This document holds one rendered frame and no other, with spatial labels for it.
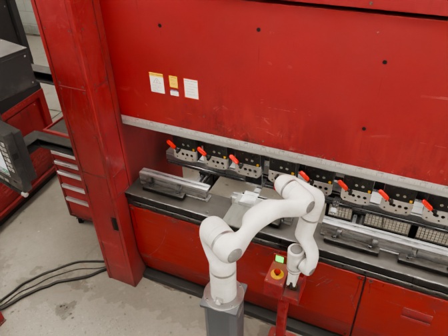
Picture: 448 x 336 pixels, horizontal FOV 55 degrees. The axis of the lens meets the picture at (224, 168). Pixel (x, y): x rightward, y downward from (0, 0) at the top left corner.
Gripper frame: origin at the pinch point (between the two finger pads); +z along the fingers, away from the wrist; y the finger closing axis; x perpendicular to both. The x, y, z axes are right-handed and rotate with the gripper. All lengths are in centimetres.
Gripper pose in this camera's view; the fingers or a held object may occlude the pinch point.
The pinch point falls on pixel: (293, 285)
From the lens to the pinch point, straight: 247.5
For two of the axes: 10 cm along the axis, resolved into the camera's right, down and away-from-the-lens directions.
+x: 9.1, 2.3, -3.4
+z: 0.6, 7.5, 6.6
